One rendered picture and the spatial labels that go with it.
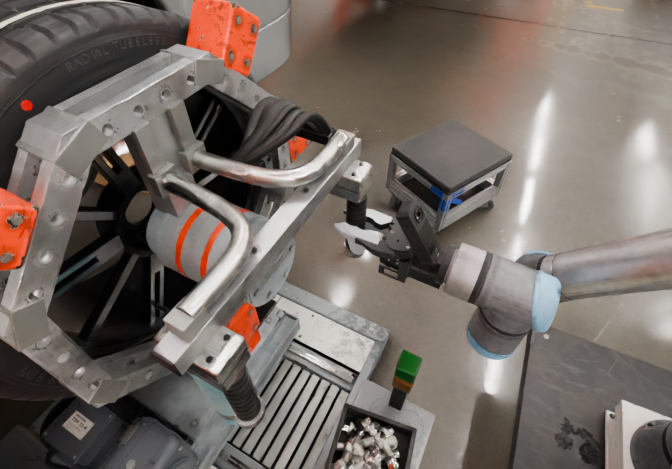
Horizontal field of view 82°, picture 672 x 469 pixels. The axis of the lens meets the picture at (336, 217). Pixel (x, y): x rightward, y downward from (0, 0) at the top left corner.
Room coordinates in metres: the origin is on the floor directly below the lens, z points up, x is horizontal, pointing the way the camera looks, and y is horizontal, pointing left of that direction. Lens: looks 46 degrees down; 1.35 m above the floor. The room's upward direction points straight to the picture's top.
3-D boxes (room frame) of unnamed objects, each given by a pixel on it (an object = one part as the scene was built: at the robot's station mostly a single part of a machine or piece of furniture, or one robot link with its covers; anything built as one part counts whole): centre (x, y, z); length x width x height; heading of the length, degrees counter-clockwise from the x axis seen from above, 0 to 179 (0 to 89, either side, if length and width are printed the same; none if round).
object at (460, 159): (1.36, -0.50, 0.17); 0.43 x 0.36 x 0.34; 125
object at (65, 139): (0.44, 0.25, 0.85); 0.54 x 0.07 x 0.54; 152
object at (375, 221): (0.50, -0.06, 0.81); 0.09 x 0.03 x 0.06; 54
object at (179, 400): (0.52, 0.40, 0.32); 0.40 x 0.30 x 0.28; 152
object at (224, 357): (0.20, 0.15, 0.93); 0.09 x 0.05 x 0.05; 62
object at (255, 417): (0.18, 0.12, 0.83); 0.04 x 0.04 x 0.16
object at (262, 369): (0.53, 0.40, 0.13); 0.50 x 0.36 x 0.10; 152
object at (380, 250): (0.43, -0.08, 0.83); 0.09 x 0.05 x 0.02; 70
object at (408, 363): (0.30, -0.13, 0.64); 0.04 x 0.04 x 0.04; 62
